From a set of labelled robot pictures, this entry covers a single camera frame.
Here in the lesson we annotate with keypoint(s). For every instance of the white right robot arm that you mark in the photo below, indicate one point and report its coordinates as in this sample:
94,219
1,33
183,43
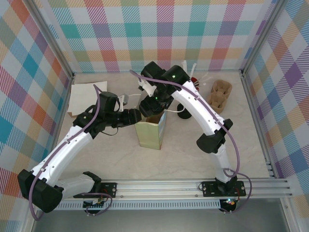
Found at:
200,106

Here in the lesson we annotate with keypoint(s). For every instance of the red straw holder cup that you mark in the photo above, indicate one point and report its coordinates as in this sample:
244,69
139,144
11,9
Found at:
196,80

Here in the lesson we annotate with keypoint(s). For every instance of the aluminium side frame bar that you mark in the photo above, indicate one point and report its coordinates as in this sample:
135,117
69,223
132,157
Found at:
63,108
258,123

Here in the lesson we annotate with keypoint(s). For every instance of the brown pulp cup carrier stack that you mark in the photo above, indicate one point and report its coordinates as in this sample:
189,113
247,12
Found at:
218,96

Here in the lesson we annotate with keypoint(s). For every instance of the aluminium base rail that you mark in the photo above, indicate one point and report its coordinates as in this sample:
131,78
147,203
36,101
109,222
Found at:
157,188

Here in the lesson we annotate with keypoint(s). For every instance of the aluminium frame post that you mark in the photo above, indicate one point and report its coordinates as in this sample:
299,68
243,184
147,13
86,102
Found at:
55,36
261,36

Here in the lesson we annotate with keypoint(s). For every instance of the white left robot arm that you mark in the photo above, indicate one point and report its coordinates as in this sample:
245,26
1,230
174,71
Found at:
60,154

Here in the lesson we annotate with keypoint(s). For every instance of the green printed paper takeout bag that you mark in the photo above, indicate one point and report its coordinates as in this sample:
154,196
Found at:
147,135

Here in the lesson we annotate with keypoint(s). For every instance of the black plastic cup lid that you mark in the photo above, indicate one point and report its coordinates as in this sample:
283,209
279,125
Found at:
184,115

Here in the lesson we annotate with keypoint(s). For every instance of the small circuit board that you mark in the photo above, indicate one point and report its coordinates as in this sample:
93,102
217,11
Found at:
229,201
93,203

